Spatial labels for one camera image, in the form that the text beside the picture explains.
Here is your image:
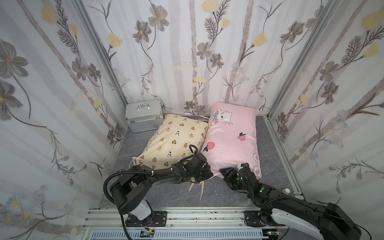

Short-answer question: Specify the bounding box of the pink cartoon print pillow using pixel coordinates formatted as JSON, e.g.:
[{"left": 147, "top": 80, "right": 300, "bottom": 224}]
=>
[{"left": 201, "top": 102, "right": 262, "bottom": 179}]

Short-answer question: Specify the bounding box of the cream bear print pillow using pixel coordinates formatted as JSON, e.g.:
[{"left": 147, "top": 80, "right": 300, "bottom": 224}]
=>
[{"left": 133, "top": 114, "right": 208, "bottom": 170}]

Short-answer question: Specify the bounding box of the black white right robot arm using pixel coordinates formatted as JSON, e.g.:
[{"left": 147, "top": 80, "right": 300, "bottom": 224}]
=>
[{"left": 220, "top": 164, "right": 365, "bottom": 240}]

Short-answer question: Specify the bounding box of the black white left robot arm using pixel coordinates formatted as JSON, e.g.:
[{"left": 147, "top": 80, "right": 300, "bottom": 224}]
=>
[{"left": 103, "top": 153, "right": 214, "bottom": 227}]

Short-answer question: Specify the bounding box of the small white capped bottle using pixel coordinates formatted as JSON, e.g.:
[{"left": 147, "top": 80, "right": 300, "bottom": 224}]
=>
[{"left": 283, "top": 188, "right": 291, "bottom": 195}]

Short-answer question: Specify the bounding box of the white ribbed vent strip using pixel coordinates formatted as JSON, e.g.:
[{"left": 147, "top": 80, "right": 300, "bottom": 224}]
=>
[{"left": 89, "top": 229, "right": 268, "bottom": 240}]

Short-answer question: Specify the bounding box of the silver aluminium case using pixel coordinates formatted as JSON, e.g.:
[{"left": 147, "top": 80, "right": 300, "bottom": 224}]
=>
[{"left": 125, "top": 99, "right": 164, "bottom": 133}]

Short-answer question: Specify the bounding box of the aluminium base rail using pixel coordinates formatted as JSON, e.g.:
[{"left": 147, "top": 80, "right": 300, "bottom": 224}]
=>
[{"left": 80, "top": 206, "right": 334, "bottom": 240}]

